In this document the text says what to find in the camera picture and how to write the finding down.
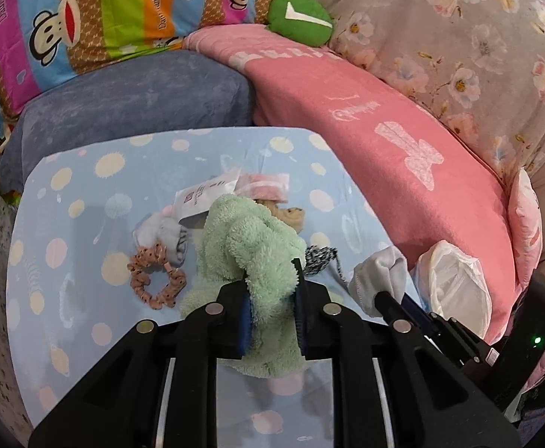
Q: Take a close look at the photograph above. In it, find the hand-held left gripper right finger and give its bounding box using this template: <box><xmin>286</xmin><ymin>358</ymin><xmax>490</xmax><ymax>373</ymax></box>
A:
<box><xmin>292</xmin><ymin>258</ymin><xmax>521</xmax><ymax>448</ymax></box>

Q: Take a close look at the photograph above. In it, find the blue polka dot sheet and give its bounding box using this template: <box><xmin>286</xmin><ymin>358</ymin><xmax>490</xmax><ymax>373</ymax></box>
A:
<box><xmin>7</xmin><ymin>127</ymin><xmax>429</xmax><ymax>448</ymax></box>

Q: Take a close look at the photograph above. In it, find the pink dotted scrunchie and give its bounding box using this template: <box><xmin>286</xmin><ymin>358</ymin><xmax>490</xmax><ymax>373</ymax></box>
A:
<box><xmin>129</xmin><ymin>243</ymin><xmax>187</xmax><ymax>309</ymax></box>

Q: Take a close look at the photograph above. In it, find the black and white knit pouch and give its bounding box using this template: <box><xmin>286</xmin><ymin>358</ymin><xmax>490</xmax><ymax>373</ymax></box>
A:
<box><xmin>304</xmin><ymin>244</ymin><xmax>348</xmax><ymax>285</ymax></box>

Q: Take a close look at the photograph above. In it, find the green fluffy cloth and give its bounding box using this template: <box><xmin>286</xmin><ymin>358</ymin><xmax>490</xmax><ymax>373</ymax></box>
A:
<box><xmin>179</xmin><ymin>193</ymin><xmax>331</xmax><ymax>379</ymax></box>

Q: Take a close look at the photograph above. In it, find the colourful striped cartoon quilt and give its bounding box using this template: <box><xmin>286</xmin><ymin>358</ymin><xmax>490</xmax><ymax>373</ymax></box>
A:
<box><xmin>0</xmin><ymin>0</ymin><xmax>301</xmax><ymax>187</ymax></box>

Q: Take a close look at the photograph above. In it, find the bin with white bag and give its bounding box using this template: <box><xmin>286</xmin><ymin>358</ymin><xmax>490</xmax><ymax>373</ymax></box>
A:
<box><xmin>412</xmin><ymin>239</ymin><xmax>493</xmax><ymax>343</ymax></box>

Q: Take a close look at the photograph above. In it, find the pink blanket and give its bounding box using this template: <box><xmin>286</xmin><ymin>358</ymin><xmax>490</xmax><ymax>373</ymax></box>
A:
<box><xmin>183</xmin><ymin>25</ymin><xmax>518</xmax><ymax>343</ymax></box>

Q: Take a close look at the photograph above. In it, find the beige crumpled cloth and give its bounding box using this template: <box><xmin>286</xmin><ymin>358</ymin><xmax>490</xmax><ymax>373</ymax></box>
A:
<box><xmin>254</xmin><ymin>200</ymin><xmax>307</xmax><ymax>234</ymax></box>

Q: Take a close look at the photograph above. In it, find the small pink pillow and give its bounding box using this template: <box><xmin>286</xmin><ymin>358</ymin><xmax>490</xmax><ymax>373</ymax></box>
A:
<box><xmin>507</xmin><ymin>168</ymin><xmax>545</xmax><ymax>285</ymax></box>

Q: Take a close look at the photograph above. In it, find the blue-grey plush cushion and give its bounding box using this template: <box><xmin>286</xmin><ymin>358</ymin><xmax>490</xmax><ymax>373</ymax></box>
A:
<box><xmin>0</xmin><ymin>49</ymin><xmax>257</xmax><ymax>194</ymax></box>

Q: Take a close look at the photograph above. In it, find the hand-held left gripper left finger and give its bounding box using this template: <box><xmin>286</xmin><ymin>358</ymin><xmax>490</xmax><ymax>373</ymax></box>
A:
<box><xmin>28</xmin><ymin>281</ymin><xmax>254</xmax><ymax>448</ymax></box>

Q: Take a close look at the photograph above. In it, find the green round plush toy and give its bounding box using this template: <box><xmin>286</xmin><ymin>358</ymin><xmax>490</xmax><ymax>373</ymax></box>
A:
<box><xmin>265</xmin><ymin>0</ymin><xmax>335</xmax><ymax>47</ymax></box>

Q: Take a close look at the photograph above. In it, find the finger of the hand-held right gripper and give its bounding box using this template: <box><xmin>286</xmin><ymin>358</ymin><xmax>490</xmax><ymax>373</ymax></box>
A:
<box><xmin>376</xmin><ymin>290</ymin><xmax>434</xmax><ymax>332</ymax></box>

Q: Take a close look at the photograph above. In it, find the grey floral quilt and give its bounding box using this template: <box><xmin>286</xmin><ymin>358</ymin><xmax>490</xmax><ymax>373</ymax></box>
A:
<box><xmin>282</xmin><ymin>0</ymin><xmax>545</xmax><ymax>187</ymax></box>

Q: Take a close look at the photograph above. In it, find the pink and white wrapper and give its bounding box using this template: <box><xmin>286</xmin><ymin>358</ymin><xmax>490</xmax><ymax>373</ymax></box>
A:
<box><xmin>235</xmin><ymin>172</ymin><xmax>290</xmax><ymax>203</ymax></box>

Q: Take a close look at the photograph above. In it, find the light grey sock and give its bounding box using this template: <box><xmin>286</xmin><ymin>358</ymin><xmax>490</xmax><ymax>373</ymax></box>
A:
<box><xmin>134</xmin><ymin>212</ymin><xmax>193</xmax><ymax>266</ymax></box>
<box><xmin>350</xmin><ymin>246</ymin><xmax>409</xmax><ymax>319</ymax></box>

